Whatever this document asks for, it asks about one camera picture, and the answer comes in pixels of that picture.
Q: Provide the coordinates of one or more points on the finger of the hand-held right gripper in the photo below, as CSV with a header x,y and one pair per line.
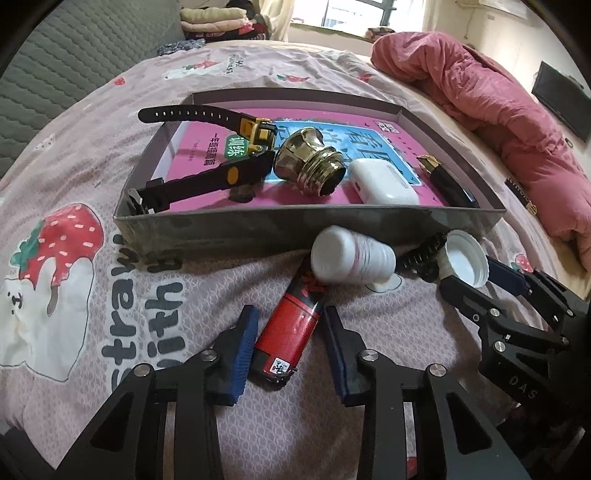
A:
x,y
498,330
508,277

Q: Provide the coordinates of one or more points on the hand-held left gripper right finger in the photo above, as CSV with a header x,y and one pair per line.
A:
x,y
336,353

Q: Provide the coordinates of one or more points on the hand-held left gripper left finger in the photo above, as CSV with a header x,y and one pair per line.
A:
x,y
242,353

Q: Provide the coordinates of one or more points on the white plastic bottle cap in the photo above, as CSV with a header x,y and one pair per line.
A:
x,y
464,258

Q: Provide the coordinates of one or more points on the red black lighter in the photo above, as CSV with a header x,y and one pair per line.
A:
x,y
291,323

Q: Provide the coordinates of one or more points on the black gold lipstick tube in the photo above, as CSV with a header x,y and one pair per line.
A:
x,y
448,182

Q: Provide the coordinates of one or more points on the grey cardboard box pink bottom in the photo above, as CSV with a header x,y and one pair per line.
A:
x,y
231,230

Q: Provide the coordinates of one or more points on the black yellow wrist watch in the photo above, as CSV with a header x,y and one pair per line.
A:
x,y
256,134

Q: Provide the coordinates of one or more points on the black gold rectangular case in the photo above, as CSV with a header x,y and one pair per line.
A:
x,y
521,194

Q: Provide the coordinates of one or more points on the black hair claw clip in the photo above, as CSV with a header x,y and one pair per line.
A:
x,y
418,256

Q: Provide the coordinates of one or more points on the white plastic bottle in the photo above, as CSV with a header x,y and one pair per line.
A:
x,y
351,254

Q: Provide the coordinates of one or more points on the pink strawberry printed blanket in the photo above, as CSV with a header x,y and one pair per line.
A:
x,y
138,295

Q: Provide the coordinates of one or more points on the white earbuds case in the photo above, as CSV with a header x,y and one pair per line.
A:
x,y
383,182

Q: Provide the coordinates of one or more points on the small dark round object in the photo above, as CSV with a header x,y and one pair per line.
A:
x,y
241,195

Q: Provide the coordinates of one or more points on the pink quilt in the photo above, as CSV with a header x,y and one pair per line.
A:
x,y
485,92

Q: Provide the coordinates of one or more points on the gold metal knob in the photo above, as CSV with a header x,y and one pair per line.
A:
x,y
304,161

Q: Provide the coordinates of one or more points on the cream curtain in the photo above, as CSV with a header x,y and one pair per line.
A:
x,y
277,18
441,18

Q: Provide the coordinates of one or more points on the window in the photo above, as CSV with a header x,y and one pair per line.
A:
x,y
360,14

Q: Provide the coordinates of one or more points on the blue patterned cloth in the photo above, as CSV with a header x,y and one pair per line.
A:
x,y
180,47

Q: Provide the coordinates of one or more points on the pink folded cloth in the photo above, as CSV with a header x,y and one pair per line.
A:
x,y
210,26

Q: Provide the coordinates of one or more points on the dark clothes pile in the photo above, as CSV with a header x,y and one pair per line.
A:
x,y
251,21

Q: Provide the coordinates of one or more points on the beige folded cloth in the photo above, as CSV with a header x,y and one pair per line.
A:
x,y
205,14

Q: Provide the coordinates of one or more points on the grey quilted headboard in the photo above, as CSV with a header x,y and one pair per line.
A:
x,y
69,55

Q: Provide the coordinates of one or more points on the black wall television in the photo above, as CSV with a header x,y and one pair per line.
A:
x,y
561,99

